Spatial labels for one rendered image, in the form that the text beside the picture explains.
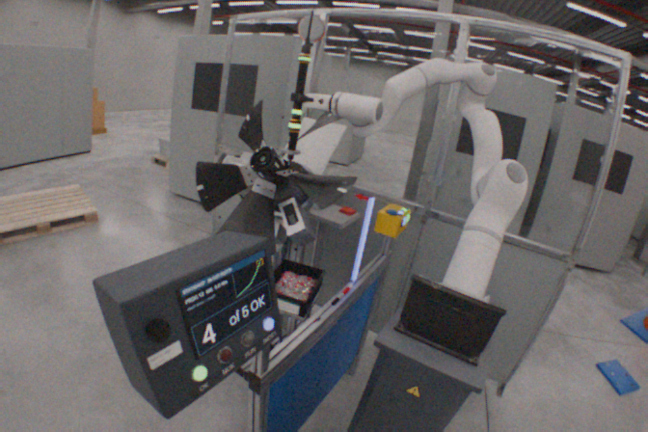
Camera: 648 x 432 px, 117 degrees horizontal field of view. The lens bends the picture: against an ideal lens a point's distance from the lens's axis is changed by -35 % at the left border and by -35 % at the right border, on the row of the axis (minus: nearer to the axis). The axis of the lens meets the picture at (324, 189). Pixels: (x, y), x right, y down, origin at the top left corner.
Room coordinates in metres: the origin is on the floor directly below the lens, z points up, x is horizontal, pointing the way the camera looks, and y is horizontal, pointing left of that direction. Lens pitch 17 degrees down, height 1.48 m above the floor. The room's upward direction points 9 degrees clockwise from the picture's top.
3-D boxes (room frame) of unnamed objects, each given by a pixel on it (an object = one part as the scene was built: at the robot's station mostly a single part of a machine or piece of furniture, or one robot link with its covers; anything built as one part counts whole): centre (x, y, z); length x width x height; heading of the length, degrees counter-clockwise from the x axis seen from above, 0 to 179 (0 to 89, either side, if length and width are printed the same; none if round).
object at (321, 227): (1.67, -0.02, 0.42); 0.04 x 0.04 x 0.83; 61
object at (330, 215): (1.67, -0.02, 0.85); 0.36 x 0.24 x 0.03; 61
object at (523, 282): (1.76, -0.21, 0.50); 2.59 x 0.03 x 0.91; 61
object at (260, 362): (0.49, 0.08, 0.96); 0.03 x 0.03 x 0.20; 61
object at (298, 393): (0.87, -0.12, 0.45); 0.82 x 0.02 x 0.66; 151
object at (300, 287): (0.89, 0.05, 0.83); 0.19 x 0.14 x 0.04; 167
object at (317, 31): (1.85, 0.22, 1.88); 0.16 x 0.07 x 0.16; 96
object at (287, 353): (0.87, -0.12, 0.82); 0.90 x 0.04 x 0.08; 151
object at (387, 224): (1.21, -0.31, 1.02); 0.16 x 0.10 x 0.11; 151
